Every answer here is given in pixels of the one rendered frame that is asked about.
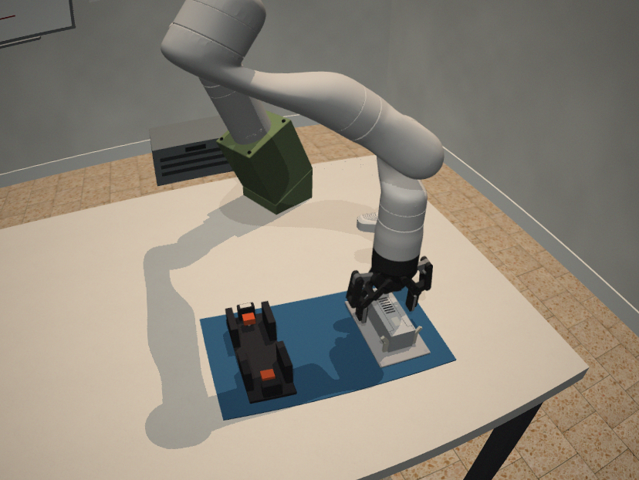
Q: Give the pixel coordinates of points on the blue flat mat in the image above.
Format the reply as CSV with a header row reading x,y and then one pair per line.
x,y
330,350

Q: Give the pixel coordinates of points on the grey rectangular cover with black slots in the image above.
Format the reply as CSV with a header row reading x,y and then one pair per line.
x,y
389,320

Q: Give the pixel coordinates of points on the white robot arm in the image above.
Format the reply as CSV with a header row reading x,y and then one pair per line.
x,y
209,38

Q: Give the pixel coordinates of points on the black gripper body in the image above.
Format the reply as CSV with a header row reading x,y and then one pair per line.
x,y
384,269

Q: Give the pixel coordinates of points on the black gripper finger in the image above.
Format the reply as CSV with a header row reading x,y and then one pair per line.
x,y
359,287
415,288

